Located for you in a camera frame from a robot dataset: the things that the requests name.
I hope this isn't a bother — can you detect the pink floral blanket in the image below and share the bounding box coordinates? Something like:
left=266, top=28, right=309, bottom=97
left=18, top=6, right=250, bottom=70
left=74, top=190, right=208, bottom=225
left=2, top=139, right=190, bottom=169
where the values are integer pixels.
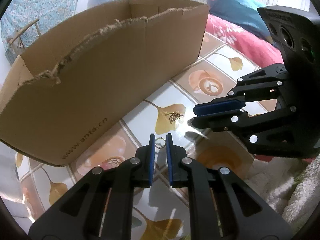
left=206, top=15, right=284, bottom=68

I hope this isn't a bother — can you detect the blue pillow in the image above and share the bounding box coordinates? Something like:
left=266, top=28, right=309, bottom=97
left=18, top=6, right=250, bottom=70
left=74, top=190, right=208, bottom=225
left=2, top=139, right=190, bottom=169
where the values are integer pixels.
left=207, top=0, right=275, bottom=45

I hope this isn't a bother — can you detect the white fluffy rug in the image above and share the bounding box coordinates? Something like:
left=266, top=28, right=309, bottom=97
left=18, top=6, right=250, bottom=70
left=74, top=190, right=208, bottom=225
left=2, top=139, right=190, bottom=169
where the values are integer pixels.
left=244, top=156, right=319, bottom=233

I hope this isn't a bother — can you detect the patterned tile tablecloth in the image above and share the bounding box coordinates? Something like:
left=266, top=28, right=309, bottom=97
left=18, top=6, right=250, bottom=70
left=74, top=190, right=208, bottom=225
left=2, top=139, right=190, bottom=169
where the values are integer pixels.
left=16, top=34, right=268, bottom=239

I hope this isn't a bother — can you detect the brown cardboard box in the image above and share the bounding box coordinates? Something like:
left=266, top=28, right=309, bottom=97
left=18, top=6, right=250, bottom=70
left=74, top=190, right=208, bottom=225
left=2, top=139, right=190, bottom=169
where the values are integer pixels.
left=1, top=0, right=209, bottom=166

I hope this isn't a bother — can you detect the wooden chair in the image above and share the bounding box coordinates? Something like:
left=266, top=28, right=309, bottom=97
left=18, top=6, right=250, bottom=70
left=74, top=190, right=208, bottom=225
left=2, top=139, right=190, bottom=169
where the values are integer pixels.
left=7, top=17, right=42, bottom=53

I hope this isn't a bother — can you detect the teal patterned hanging cloth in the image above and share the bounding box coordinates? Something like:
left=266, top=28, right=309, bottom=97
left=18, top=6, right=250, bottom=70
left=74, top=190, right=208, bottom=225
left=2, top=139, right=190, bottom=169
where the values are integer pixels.
left=1, top=0, right=78, bottom=64

